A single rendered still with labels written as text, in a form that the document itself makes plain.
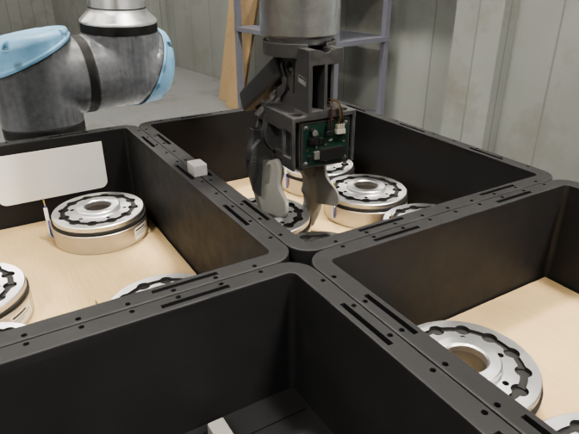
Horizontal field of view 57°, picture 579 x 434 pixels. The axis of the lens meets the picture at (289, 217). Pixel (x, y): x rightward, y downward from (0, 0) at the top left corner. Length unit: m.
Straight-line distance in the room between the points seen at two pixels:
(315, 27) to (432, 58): 3.21
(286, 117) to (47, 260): 0.30
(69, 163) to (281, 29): 0.32
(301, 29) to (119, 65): 0.42
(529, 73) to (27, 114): 2.87
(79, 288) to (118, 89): 0.40
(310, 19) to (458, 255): 0.24
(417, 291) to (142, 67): 0.58
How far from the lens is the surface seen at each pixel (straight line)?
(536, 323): 0.53
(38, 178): 0.70
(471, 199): 0.49
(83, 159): 0.70
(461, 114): 3.44
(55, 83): 0.84
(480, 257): 0.50
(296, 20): 0.50
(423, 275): 0.45
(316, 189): 0.61
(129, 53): 0.87
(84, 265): 0.60
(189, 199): 0.52
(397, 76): 3.90
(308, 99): 0.50
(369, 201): 0.64
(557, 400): 0.45
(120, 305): 0.34
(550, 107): 3.30
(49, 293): 0.57
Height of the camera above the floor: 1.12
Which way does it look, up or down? 26 degrees down
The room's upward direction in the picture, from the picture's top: straight up
